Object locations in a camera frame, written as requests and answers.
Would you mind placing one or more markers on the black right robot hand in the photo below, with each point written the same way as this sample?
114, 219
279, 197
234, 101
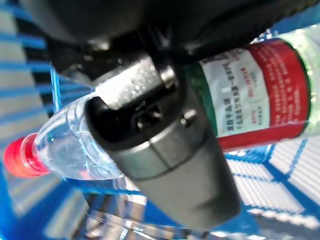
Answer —
175, 155

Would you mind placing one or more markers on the clear water bottle red cap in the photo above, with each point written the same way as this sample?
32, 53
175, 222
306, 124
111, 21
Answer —
250, 95

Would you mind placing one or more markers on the blue plastic shopping basket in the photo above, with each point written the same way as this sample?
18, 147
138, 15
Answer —
6, 205

